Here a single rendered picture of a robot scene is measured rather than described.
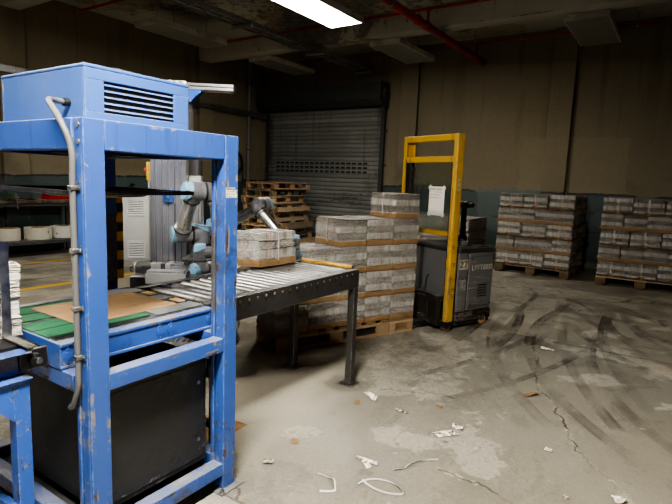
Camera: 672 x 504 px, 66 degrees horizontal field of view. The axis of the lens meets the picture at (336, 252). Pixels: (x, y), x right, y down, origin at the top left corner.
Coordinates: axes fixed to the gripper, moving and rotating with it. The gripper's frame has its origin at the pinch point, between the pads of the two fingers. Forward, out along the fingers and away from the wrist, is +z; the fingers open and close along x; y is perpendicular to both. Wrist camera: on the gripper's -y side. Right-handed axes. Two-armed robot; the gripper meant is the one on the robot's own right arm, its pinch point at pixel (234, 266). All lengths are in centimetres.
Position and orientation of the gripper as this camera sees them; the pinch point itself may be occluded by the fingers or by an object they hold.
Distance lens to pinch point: 349.6
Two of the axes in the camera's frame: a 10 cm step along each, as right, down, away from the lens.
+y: -0.3, -10.0, -0.9
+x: -8.3, -0.2, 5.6
